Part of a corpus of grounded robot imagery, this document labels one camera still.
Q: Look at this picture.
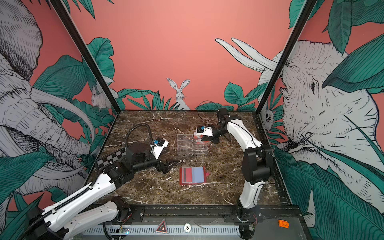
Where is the clear acrylic compartment organizer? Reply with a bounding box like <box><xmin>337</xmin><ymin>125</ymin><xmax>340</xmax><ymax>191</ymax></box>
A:
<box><xmin>177</xmin><ymin>134</ymin><xmax>208</xmax><ymax>156</ymax></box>

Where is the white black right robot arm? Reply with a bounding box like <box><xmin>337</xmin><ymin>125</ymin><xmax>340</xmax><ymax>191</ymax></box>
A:
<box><xmin>195</xmin><ymin>108</ymin><xmax>274</xmax><ymax>222</ymax></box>

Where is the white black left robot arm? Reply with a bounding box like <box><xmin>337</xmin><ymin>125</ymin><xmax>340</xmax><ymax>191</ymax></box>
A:
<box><xmin>19</xmin><ymin>138</ymin><xmax>177</xmax><ymax>240</ymax></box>

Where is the black white checkerboard calibration board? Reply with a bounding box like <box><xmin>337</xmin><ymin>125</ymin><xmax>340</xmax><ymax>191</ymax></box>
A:
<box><xmin>96</xmin><ymin>148</ymin><xmax>126</xmax><ymax>170</ymax></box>

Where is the red warning triangle sticker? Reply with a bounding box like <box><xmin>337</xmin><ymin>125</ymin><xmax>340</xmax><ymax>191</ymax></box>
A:
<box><xmin>156</xmin><ymin>219</ymin><xmax>169</xmax><ymax>234</ymax></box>

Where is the round white sticker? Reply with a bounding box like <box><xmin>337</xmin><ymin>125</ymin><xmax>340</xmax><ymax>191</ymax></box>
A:
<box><xmin>183</xmin><ymin>223</ymin><xmax>192</xmax><ymax>233</ymax></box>

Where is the white ventilation grille strip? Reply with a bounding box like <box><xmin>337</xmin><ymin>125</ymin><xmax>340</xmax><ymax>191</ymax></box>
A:
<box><xmin>80</xmin><ymin>224</ymin><xmax>241</xmax><ymax>236</ymax></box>

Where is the orange small connector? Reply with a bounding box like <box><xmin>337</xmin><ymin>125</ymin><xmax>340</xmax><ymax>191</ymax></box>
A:
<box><xmin>278</xmin><ymin>220</ymin><xmax>290</xmax><ymax>229</ymax></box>

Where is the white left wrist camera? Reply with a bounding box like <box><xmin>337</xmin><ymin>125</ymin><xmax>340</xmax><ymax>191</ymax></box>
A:
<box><xmin>150</xmin><ymin>138</ymin><xmax>169</xmax><ymax>160</ymax></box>

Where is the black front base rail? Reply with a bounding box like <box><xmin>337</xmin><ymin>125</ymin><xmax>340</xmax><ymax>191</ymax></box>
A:
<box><xmin>125</xmin><ymin>204</ymin><xmax>302</xmax><ymax>224</ymax></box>

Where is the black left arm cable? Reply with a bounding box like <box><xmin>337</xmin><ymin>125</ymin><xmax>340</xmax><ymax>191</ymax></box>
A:
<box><xmin>124</xmin><ymin>122</ymin><xmax>154</xmax><ymax>149</ymax></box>

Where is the black left corner frame post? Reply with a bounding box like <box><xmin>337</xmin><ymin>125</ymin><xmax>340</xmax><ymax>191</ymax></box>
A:
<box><xmin>50</xmin><ymin>0</ymin><xmax>121</xmax><ymax>114</ymax></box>

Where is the black corner frame post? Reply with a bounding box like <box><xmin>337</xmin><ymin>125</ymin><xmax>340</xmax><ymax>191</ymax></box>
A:
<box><xmin>255</xmin><ymin>0</ymin><xmax>317</xmax><ymax>116</ymax></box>
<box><xmin>50</xmin><ymin>0</ymin><xmax>121</xmax><ymax>114</ymax></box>

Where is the black right corner frame post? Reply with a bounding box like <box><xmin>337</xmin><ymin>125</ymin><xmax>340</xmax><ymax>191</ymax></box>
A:
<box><xmin>255</xmin><ymin>0</ymin><xmax>317</xmax><ymax>116</ymax></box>

